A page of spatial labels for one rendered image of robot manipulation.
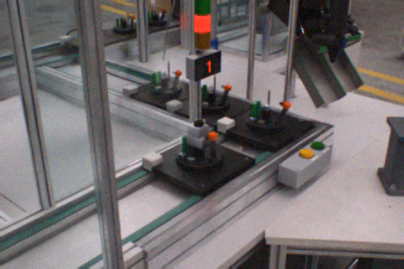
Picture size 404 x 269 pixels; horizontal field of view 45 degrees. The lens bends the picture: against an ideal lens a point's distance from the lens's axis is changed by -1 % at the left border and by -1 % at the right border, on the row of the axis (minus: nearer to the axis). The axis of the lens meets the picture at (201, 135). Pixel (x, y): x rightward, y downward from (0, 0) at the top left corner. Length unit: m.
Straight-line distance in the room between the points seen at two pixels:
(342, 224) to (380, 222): 0.11
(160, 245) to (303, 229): 0.43
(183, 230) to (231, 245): 0.16
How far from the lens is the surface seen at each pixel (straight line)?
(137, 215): 1.33
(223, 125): 1.66
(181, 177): 1.38
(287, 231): 1.38
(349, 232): 1.41
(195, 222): 1.23
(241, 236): 1.34
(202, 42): 1.50
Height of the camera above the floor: 1.68
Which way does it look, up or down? 26 degrees down
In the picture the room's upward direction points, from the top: straight up
